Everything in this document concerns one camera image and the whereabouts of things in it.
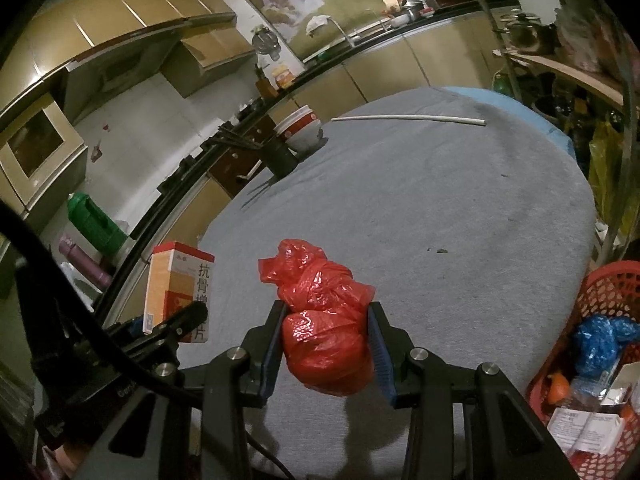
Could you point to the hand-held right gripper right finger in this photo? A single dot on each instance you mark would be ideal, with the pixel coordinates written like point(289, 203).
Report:
point(382, 360)

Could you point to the knife block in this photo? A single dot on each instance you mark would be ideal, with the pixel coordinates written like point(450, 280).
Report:
point(265, 85)

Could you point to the orange medicine box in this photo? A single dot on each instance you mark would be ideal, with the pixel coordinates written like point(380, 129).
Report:
point(170, 285)

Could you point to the yellow plastic bag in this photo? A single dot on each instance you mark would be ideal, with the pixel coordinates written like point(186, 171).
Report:
point(605, 170)

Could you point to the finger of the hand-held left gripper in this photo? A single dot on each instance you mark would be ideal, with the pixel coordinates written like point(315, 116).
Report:
point(132, 325)
point(187, 317)

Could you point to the metal faucet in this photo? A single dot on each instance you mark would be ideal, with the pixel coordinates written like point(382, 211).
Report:
point(345, 32)

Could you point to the red plastic basket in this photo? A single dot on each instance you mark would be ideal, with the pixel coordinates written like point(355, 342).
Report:
point(605, 285)

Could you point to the hanging metal strainer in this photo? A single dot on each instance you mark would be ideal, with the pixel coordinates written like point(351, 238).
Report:
point(265, 40)

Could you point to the red plastic bag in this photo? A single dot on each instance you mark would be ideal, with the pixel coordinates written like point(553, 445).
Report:
point(325, 340)

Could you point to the gas stove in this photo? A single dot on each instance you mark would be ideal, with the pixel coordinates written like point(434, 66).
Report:
point(200, 155)

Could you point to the bitten fruit piece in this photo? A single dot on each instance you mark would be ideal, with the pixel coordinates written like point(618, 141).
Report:
point(557, 387)

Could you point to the blue plastic bag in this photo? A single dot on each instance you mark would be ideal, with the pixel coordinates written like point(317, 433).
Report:
point(600, 340)

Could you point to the white rod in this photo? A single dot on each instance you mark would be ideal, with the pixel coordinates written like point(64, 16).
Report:
point(410, 118)

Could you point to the green thermos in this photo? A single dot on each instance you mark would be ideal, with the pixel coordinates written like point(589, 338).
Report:
point(92, 222)

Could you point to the patterned mug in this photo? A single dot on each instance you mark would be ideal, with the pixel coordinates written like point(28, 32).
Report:
point(392, 5)

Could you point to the purple bottle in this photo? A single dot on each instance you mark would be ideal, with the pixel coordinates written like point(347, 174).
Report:
point(85, 265)

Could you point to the glass door wall cabinet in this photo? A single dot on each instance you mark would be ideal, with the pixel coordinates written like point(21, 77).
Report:
point(35, 145)

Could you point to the black cup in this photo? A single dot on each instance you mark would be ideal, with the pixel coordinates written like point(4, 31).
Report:
point(280, 157)

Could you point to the white cloth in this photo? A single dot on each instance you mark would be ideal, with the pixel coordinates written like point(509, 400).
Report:
point(316, 24)

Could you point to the beige wall cabinet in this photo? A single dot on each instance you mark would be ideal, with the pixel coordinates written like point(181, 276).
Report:
point(215, 55)

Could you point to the metal shelf rack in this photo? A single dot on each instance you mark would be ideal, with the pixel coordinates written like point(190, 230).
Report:
point(575, 70)

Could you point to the pile of dishes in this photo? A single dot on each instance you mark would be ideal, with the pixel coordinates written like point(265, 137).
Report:
point(410, 12)

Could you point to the orange packet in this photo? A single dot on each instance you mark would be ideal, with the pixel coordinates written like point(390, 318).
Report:
point(284, 77)

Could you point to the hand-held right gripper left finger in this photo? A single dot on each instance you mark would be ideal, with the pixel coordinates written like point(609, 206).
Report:
point(272, 355)

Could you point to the steel pot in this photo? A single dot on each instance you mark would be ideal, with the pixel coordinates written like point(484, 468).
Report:
point(525, 35)

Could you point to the white box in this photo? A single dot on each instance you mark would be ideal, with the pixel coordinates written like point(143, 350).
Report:
point(585, 430)

